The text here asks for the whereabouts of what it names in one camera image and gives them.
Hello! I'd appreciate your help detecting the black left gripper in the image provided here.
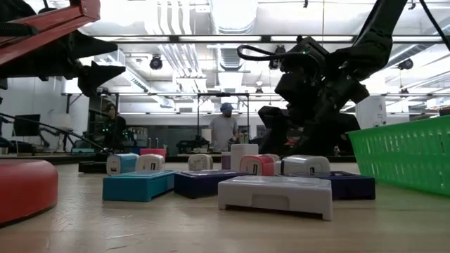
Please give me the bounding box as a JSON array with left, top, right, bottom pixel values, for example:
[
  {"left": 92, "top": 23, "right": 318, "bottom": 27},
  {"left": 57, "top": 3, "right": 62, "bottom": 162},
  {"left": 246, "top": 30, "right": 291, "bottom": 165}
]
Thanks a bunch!
[{"left": 0, "top": 30, "right": 127, "bottom": 98}]

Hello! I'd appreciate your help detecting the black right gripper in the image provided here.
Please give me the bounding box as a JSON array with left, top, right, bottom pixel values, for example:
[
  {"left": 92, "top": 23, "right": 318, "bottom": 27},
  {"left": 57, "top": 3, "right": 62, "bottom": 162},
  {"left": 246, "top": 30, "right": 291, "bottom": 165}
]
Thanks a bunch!
[{"left": 258, "top": 68, "right": 370, "bottom": 156}]

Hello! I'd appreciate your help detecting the large white USB charger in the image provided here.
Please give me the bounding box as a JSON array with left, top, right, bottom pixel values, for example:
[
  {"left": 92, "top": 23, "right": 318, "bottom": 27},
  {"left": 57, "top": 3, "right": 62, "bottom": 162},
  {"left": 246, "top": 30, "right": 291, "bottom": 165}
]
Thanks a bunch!
[{"left": 280, "top": 155, "right": 332, "bottom": 176}]

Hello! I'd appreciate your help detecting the pink white USB charger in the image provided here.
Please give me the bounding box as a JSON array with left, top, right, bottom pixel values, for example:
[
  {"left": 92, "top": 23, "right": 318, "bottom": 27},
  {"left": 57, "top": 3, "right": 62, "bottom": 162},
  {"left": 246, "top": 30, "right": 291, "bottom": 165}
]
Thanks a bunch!
[{"left": 240, "top": 155, "right": 276, "bottom": 177}]

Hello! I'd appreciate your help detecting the white rectangular box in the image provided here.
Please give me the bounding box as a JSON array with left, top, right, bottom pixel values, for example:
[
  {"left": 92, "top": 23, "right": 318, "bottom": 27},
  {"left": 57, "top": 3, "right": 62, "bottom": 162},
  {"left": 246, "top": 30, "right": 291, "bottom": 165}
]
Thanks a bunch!
[{"left": 217, "top": 175, "right": 333, "bottom": 222}]

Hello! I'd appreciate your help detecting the navy blue rectangular box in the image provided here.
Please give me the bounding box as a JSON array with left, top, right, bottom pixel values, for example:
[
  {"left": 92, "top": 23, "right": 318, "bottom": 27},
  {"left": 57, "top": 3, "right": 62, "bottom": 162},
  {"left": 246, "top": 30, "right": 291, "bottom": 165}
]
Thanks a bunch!
[
  {"left": 283, "top": 171, "right": 376, "bottom": 201},
  {"left": 174, "top": 169, "right": 252, "bottom": 200}
]

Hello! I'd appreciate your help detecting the purple white USB charger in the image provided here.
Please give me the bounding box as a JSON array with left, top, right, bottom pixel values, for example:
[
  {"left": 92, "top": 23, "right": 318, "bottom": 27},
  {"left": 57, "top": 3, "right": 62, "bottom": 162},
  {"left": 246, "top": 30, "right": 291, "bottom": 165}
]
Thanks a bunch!
[{"left": 220, "top": 151, "right": 232, "bottom": 171}]

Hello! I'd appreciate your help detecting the blue white USB charger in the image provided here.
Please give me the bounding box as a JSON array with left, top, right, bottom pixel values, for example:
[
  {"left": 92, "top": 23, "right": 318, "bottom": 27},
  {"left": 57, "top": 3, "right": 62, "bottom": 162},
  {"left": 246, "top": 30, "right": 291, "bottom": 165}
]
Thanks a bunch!
[{"left": 106, "top": 153, "right": 140, "bottom": 176}]

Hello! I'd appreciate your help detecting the white green USB charger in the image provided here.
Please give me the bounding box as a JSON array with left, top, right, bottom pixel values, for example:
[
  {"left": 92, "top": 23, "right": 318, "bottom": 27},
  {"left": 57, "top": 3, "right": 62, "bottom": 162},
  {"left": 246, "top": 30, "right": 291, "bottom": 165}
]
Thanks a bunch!
[{"left": 188, "top": 153, "right": 214, "bottom": 172}]

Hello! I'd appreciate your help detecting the teal rectangular box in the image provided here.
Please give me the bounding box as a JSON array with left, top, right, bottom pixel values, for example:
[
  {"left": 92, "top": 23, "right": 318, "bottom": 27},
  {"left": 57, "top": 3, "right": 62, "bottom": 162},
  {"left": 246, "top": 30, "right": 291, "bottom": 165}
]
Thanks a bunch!
[{"left": 102, "top": 169, "right": 176, "bottom": 202}]

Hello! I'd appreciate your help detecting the black ceiling spotlight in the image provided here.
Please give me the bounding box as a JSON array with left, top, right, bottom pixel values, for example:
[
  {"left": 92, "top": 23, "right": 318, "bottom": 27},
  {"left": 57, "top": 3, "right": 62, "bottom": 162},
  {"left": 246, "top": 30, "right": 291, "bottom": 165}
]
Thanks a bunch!
[
  {"left": 269, "top": 44, "right": 286, "bottom": 70},
  {"left": 149, "top": 55, "right": 164, "bottom": 71}
]

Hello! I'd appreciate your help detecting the person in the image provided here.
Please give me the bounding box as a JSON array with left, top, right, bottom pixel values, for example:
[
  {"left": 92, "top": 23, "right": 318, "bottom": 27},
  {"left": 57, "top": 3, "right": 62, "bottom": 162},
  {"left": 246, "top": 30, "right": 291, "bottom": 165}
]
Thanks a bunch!
[
  {"left": 209, "top": 102, "right": 240, "bottom": 153},
  {"left": 101, "top": 103, "right": 127, "bottom": 153}
]

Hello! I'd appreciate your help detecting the white pillar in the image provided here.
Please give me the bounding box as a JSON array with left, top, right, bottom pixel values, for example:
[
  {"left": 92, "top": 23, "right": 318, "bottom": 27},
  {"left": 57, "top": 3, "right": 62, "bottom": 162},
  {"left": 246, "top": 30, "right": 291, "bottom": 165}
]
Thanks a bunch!
[{"left": 354, "top": 95, "right": 387, "bottom": 129}]

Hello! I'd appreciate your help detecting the black computer monitor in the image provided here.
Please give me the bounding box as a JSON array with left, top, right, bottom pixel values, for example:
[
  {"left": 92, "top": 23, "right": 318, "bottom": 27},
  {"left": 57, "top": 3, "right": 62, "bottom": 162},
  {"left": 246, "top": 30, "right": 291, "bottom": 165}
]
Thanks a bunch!
[{"left": 13, "top": 114, "right": 41, "bottom": 137}]

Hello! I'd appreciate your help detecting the green plastic basket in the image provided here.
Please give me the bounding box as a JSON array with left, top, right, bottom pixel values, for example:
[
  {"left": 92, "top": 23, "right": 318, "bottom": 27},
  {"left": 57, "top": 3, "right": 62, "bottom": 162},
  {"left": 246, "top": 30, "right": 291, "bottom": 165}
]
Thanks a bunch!
[{"left": 346, "top": 115, "right": 450, "bottom": 197}]

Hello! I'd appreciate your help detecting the red desk lamp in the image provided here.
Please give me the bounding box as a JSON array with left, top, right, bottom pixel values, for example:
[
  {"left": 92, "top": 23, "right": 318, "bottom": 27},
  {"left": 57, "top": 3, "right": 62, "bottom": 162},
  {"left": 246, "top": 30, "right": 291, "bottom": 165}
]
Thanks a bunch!
[{"left": 0, "top": 0, "right": 101, "bottom": 226}]

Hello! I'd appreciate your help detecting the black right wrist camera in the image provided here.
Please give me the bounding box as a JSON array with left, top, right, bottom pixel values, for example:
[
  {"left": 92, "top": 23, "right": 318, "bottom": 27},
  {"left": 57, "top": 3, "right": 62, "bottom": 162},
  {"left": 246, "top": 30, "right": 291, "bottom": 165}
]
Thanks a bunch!
[{"left": 281, "top": 34, "right": 331, "bottom": 73}]

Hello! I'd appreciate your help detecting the black right camera cable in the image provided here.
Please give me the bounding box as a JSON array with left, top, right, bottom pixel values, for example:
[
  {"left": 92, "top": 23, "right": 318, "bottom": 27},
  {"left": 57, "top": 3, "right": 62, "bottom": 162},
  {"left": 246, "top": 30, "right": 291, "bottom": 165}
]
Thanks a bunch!
[{"left": 237, "top": 44, "right": 303, "bottom": 63}]

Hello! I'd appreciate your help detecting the black aluminium table frame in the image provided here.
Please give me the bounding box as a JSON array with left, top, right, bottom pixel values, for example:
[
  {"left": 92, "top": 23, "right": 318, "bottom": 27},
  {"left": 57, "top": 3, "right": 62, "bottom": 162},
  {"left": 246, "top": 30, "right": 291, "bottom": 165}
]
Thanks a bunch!
[{"left": 0, "top": 153, "right": 356, "bottom": 164}]

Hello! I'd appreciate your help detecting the silver ceiling duct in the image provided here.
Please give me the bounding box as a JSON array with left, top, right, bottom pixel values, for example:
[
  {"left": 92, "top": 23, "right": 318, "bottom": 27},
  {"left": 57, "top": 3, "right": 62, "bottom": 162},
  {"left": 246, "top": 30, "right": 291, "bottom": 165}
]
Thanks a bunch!
[{"left": 210, "top": 0, "right": 259, "bottom": 35}]

